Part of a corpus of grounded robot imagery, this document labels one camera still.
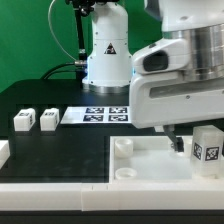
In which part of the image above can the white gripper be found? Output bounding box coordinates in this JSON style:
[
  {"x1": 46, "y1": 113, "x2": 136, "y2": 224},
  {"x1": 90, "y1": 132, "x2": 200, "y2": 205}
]
[{"x1": 129, "y1": 72, "x2": 224, "y2": 152}]

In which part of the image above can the white square tabletop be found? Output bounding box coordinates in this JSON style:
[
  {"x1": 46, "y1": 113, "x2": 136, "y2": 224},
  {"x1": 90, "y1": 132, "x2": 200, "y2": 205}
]
[{"x1": 109, "y1": 136, "x2": 224, "y2": 182}]

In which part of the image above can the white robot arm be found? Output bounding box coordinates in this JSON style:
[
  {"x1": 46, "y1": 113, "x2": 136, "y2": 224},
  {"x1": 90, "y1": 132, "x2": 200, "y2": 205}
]
[{"x1": 83, "y1": 0, "x2": 224, "y2": 150}]

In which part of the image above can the white sheet with markers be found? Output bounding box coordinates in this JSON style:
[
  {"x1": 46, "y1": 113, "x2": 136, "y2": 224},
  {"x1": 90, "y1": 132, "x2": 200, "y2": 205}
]
[{"x1": 61, "y1": 106, "x2": 131, "y2": 124}]

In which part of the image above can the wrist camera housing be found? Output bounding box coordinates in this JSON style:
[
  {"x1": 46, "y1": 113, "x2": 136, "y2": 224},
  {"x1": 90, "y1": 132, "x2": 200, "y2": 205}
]
[{"x1": 132, "y1": 38, "x2": 190, "y2": 75}]

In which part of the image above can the white front wall fence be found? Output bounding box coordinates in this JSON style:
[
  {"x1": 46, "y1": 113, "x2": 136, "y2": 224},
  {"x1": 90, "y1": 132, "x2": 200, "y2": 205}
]
[{"x1": 0, "y1": 180, "x2": 224, "y2": 211}]

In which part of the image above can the black cable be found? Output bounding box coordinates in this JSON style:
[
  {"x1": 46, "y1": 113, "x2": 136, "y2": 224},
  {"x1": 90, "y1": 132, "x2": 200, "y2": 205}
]
[{"x1": 41, "y1": 62, "x2": 88, "y2": 80}]

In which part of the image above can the grey cable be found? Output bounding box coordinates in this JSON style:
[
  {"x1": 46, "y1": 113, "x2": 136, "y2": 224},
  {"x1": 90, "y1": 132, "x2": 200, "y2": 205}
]
[{"x1": 48, "y1": 0, "x2": 78, "y2": 63}]

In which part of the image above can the black camera pole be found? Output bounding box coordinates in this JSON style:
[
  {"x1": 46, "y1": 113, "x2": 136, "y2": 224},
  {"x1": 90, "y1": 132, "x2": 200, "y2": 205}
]
[{"x1": 65, "y1": 0, "x2": 98, "y2": 80}]

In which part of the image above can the white left wall piece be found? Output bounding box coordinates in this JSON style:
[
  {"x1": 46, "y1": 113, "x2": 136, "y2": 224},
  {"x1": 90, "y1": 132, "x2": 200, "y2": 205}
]
[{"x1": 0, "y1": 140, "x2": 10, "y2": 169}]

